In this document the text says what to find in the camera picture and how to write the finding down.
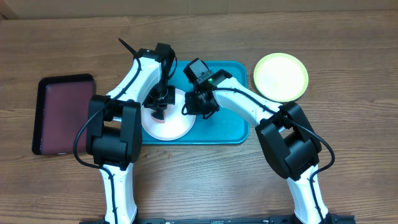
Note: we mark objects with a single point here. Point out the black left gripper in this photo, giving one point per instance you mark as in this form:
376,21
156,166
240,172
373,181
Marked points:
169,101

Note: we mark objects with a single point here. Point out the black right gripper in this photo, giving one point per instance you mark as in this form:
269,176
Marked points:
191,100

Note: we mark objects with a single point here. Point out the pink green sponge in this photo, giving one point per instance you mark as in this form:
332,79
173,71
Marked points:
158,116

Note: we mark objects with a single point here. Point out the white plate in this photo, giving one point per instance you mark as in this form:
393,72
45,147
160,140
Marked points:
174,126

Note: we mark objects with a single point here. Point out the yellow-green plate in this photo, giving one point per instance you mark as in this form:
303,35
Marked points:
280,77

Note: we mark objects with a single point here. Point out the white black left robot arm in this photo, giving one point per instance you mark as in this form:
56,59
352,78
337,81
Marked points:
114,133

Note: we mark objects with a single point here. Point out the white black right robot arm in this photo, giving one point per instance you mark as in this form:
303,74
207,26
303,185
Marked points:
287,139

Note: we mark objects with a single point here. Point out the teal plastic tray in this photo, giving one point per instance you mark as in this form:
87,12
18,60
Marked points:
223,127

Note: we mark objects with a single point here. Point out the black dark red tray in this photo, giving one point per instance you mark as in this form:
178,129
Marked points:
61,111

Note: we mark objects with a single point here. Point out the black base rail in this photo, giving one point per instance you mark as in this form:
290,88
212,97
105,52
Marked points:
275,219

